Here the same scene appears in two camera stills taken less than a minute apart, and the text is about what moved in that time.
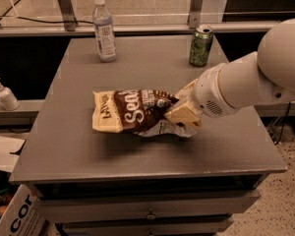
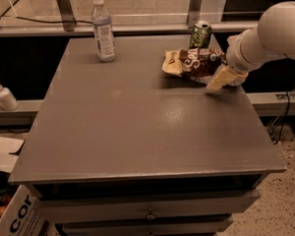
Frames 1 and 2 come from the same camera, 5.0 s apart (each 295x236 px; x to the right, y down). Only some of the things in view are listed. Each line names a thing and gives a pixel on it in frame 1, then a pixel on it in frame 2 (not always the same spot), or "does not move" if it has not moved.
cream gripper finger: [187, 91] -> [234, 38]
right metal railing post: [196, 5] does not move
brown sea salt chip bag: [138, 111] -> [197, 65]
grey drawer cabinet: [131, 184] does not move
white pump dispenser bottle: [5, 95] does not move
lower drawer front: [205, 228] does not move
